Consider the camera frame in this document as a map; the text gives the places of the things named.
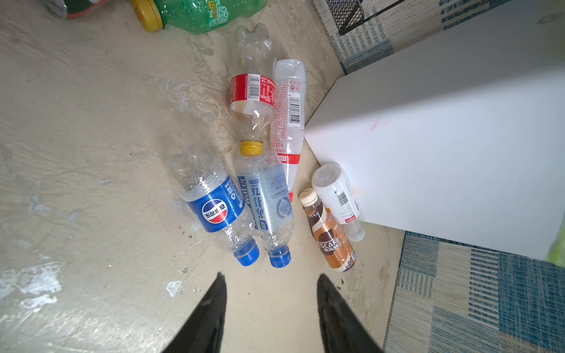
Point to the white yellow label bottle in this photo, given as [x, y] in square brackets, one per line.
[333, 187]

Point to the brown tea bottle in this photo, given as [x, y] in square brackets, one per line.
[328, 234]

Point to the black wire mesh shelf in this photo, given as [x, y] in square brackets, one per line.
[349, 14]

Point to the pepsi label clear bottle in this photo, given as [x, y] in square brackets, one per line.
[201, 179]

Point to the green bottle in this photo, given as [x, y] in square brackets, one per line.
[195, 17]

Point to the qoo red label bottle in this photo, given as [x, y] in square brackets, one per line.
[72, 9]

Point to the clear bottle red cap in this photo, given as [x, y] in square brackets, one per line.
[288, 124]

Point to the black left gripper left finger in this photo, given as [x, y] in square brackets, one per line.
[203, 331]

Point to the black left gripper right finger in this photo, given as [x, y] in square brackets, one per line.
[341, 331]

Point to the white bin with green liner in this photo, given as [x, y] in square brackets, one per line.
[460, 136]

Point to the light blue label bottle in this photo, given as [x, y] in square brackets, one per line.
[263, 184]

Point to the small red label bottle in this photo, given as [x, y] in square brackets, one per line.
[252, 86]

